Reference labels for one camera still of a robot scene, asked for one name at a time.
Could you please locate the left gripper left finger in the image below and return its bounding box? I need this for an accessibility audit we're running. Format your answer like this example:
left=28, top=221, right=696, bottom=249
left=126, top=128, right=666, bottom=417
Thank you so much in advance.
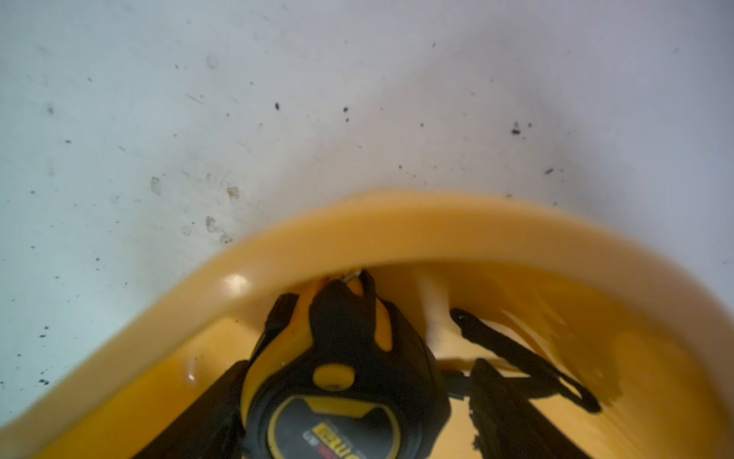
left=136, top=361, right=250, bottom=458

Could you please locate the yellow plastic storage box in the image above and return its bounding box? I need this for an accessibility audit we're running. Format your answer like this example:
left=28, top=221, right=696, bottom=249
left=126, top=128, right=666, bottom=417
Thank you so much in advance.
left=1, top=191, right=733, bottom=458

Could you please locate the black yellow 3M tape measure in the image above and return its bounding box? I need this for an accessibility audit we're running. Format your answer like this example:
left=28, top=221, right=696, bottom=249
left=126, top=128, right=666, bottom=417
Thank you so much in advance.
left=240, top=271, right=601, bottom=458

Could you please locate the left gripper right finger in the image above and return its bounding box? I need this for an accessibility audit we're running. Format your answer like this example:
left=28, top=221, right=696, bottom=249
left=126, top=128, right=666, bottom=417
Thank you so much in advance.
left=468, top=360, right=588, bottom=458

